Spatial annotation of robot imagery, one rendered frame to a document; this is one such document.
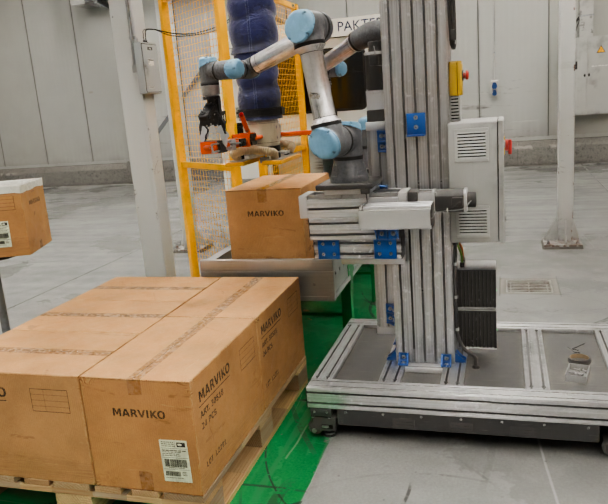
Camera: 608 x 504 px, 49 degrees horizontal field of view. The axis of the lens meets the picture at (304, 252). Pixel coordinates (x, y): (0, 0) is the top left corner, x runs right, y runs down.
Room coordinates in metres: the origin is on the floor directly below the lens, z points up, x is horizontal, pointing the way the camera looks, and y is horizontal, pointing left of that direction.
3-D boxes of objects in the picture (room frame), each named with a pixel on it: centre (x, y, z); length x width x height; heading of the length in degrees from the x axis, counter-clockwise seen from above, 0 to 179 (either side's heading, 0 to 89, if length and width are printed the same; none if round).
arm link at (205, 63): (2.77, 0.32, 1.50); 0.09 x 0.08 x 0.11; 58
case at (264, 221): (3.54, 0.10, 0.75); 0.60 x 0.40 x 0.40; 164
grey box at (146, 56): (4.16, 0.85, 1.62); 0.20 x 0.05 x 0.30; 163
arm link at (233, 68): (2.73, 0.23, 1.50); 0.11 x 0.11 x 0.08; 58
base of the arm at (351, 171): (2.60, -0.20, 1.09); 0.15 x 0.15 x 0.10
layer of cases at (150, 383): (2.62, 0.69, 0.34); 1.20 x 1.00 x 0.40; 163
